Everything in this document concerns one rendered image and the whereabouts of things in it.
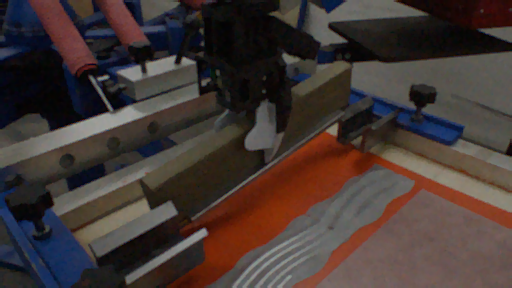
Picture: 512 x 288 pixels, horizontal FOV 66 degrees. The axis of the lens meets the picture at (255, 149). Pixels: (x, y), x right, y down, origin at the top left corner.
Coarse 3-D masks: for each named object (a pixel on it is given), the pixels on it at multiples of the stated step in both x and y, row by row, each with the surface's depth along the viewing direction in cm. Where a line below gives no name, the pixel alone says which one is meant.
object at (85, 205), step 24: (192, 144) 63; (408, 144) 67; (432, 144) 64; (456, 144) 63; (144, 168) 57; (456, 168) 62; (480, 168) 60; (504, 168) 57; (72, 192) 52; (96, 192) 52; (120, 192) 54; (72, 216) 50; (96, 216) 52
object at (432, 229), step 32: (288, 160) 65; (320, 160) 65; (352, 160) 65; (384, 160) 65; (288, 192) 58; (320, 192) 58; (416, 192) 58; (448, 192) 58; (384, 224) 52; (416, 224) 52; (448, 224) 52; (480, 224) 52; (384, 256) 47; (416, 256) 47; (448, 256) 47; (480, 256) 47
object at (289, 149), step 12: (324, 120) 60; (336, 120) 61; (312, 132) 58; (288, 144) 57; (300, 144) 57; (276, 156) 55; (288, 156) 56; (252, 168) 53; (264, 168) 53; (240, 180) 52; (252, 180) 52; (228, 192) 50; (204, 204) 49; (216, 204) 49; (192, 216) 48; (204, 216) 49
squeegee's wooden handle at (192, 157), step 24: (336, 72) 58; (312, 96) 56; (336, 96) 60; (240, 120) 51; (312, 120) 59; (216, 144) 48; (240, 144) 50; (168, 168) 45; (192, 168) 46; (216, 168) 48; (240, 168) 52; (144, 192) 45; (168, 192) 45; (192, 192) 47; (216, 192) 50
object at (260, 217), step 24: (240, 192) 58; (264, 192) 58; (216, 216) 53; (240, 216) 53; (264, 216) 53; (288, 216) 53; (216, 240) 50; (240, 240) 50; (264, 240) 50; (216, 264) 46; (336, 264) 46; (360, 264) 46; (384, 264) 46
